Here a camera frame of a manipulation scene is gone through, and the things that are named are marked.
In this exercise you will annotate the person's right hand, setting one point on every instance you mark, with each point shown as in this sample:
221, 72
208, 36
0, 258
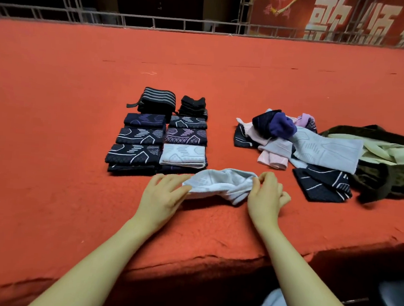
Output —
266, 203

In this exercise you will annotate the person's left hand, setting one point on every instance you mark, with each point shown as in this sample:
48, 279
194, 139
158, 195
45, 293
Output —
162, 202

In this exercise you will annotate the single black purple-lined sock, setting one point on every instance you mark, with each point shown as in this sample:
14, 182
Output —
132, 169
186, 135

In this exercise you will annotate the single black white-patterned sock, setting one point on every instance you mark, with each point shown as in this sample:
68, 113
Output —
140, 135
133, 154

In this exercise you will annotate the single black grey-striped sock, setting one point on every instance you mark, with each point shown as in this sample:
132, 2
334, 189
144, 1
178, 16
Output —
188, 122

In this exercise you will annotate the person's right forearm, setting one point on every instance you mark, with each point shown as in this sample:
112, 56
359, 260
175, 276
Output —
314, 285

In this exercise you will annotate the person's left forearm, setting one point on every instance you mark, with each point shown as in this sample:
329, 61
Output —
91, 271

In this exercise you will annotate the single black white-lined sock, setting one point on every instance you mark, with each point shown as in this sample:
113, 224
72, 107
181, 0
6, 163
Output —
322, 183

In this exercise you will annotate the heap of dark patterned socks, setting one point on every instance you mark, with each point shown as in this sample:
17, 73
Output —
281, 124

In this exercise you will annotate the red banner with white print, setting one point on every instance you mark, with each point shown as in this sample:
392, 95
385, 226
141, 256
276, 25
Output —
290, 12

